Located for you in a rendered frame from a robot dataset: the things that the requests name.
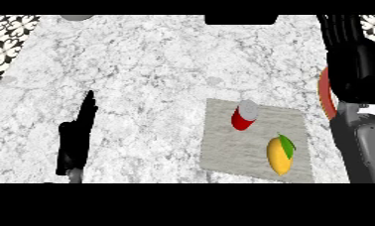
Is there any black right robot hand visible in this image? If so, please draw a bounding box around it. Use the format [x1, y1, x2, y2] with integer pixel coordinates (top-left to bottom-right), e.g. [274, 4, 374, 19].
[315, 14, 375, 105]

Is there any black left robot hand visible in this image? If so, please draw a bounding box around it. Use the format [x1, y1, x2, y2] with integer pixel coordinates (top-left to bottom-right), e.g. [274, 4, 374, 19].
[55, 89, 99, 176]

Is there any red rimmed plate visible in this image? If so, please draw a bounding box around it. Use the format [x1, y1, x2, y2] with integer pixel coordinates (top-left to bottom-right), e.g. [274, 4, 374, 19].
[316, 65, 340, 121]

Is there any yellow lemon with green leaf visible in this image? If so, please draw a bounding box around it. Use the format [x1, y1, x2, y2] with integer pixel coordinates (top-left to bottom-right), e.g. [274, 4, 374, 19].
[266, 133, 297, 176]

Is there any grey placemat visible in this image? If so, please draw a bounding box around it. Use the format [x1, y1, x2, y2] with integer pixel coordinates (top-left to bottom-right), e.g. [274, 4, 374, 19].
[200, 97, 316, 184]

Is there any red can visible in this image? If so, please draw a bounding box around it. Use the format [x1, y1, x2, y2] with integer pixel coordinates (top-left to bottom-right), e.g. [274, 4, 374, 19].
[231, 99, 262, 132]

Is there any black appliance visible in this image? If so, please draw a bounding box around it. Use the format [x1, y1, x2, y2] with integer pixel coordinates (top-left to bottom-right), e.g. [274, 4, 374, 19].
[204, 14, 281, 26]

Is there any grey round object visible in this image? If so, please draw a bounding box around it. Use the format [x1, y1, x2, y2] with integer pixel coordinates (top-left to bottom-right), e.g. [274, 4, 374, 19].
[59, 14, 95, 23]

